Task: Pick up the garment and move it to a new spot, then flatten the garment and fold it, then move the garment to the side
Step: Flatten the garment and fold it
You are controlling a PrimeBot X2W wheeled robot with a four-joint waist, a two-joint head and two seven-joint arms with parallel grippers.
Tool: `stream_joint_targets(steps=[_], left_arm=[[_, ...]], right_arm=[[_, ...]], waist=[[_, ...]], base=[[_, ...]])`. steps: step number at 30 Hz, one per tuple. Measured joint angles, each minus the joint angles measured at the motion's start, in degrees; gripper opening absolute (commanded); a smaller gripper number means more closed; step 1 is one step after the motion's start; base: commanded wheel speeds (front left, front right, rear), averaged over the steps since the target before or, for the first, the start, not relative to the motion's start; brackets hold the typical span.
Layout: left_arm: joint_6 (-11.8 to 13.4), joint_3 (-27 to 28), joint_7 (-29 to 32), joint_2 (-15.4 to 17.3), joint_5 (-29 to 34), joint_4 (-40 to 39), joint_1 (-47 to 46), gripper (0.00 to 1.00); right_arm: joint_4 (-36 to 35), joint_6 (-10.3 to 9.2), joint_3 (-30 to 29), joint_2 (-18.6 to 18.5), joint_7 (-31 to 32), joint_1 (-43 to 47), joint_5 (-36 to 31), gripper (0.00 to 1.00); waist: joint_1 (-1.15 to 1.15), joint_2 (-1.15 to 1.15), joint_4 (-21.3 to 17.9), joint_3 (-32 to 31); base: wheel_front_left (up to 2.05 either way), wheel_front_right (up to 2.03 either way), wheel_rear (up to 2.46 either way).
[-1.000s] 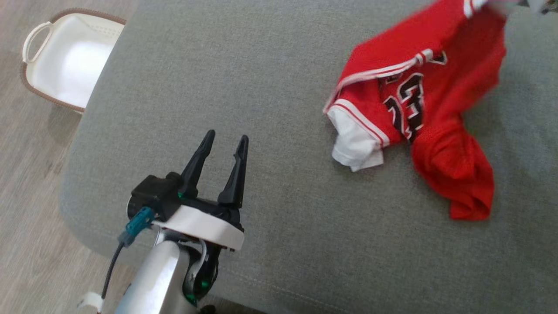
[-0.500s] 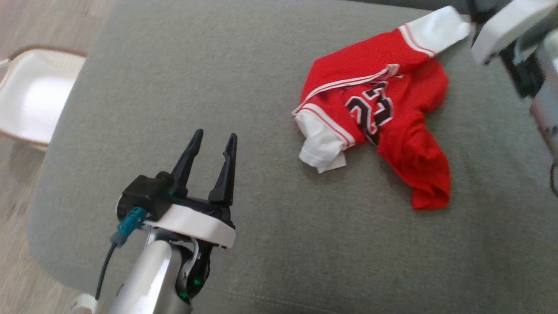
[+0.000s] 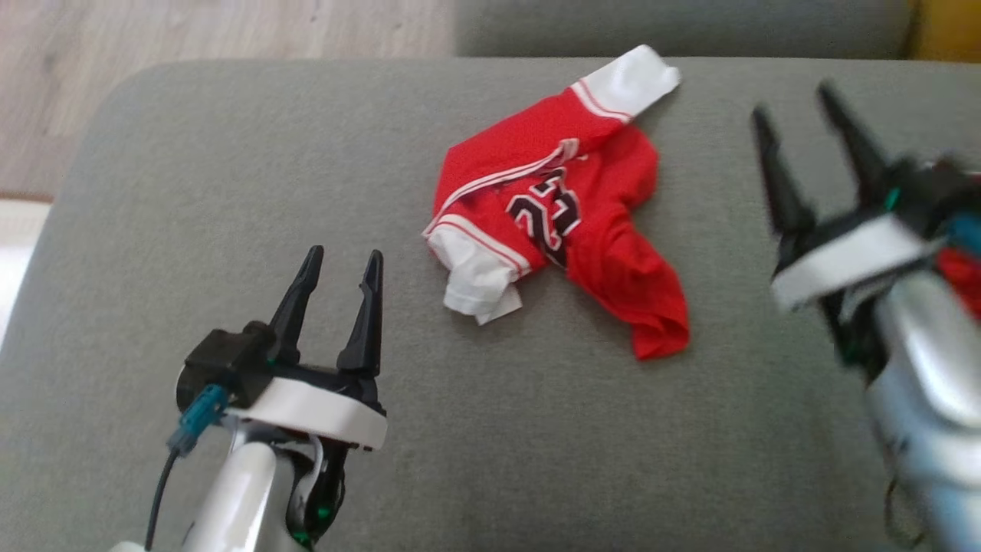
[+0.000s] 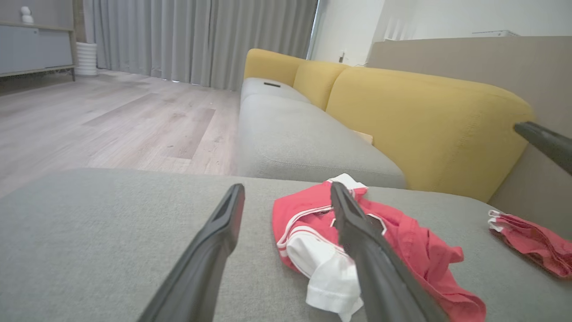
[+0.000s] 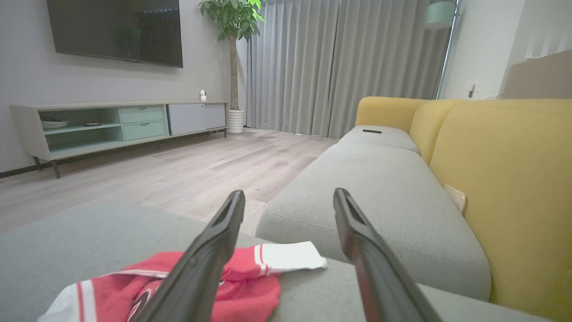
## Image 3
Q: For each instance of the red white-sleeved Bulls jersey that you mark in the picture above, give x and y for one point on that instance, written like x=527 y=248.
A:
x=613 y=261

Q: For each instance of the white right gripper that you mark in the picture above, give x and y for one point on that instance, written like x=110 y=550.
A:
x=843 y=257

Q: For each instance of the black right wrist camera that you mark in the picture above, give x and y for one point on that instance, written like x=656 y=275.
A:
x=931 y=188

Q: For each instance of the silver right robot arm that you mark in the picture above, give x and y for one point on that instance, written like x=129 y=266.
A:
x=920 y=399

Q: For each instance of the grey sofa cushion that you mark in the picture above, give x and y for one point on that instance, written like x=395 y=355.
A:
x=690 y=23

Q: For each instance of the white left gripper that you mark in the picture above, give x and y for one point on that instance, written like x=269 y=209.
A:
x=322 y=410

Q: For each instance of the yellow cushion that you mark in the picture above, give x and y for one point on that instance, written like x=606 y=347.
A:
x=950 y=31

